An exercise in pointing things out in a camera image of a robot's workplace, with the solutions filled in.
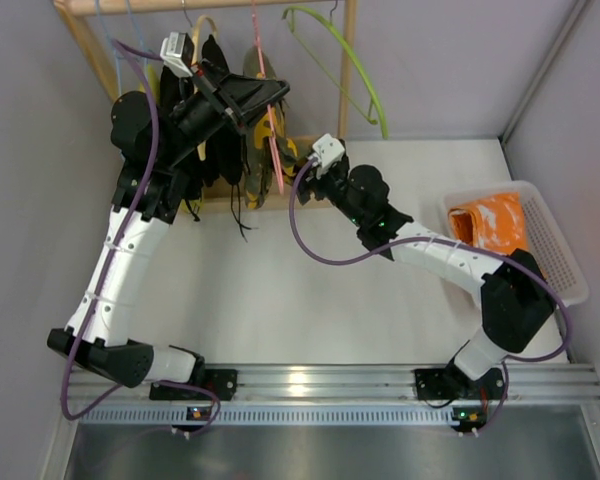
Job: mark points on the orange white cloth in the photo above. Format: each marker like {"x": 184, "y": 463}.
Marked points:
{"x": 495, "y": 222}

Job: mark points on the cream wooden hanger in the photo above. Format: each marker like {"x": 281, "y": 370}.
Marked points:
{"x": 196, "y": 32}

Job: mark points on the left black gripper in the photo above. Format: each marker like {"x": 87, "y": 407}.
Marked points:
{"x": 219, "y": 103}

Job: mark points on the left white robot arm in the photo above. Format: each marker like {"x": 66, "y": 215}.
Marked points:
{"x": 159, "y": 147}

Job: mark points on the wooden clothes rack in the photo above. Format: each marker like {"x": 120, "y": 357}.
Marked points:
{"x": 80, "y": 18}

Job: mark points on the black trousers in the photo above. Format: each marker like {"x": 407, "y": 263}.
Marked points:
{"x": 225, "y": 146}

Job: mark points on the grey slotted cable duct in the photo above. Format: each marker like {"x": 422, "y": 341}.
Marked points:
{"x": 295, "y": 415}

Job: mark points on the green plastic hanger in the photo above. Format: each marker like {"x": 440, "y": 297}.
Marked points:
{"x": 350, "y": 63}

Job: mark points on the camouflage trousers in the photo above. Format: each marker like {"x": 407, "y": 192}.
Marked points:
{"x": 260, "y": 170}

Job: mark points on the yellow garment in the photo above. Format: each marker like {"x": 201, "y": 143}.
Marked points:
{"x": 152, "y": 80}

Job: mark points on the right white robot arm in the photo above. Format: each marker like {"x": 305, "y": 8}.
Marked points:
{"x": 508, "y": 289}

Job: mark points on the pink wire hanger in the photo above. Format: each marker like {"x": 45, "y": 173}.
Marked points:
{"x": 262, "y": 70}

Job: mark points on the white plastic basket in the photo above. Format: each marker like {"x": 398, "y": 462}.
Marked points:
{"x": 546, "y": 240}

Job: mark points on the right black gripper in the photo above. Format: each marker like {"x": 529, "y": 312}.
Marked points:
{"x": 306, "y": 186}

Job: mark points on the aluminium mounting rail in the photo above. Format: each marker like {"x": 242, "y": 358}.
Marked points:
{"x": 529, "y": 384}

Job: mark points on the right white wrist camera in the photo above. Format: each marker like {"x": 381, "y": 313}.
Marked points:
{"x": 326, "y": 151}

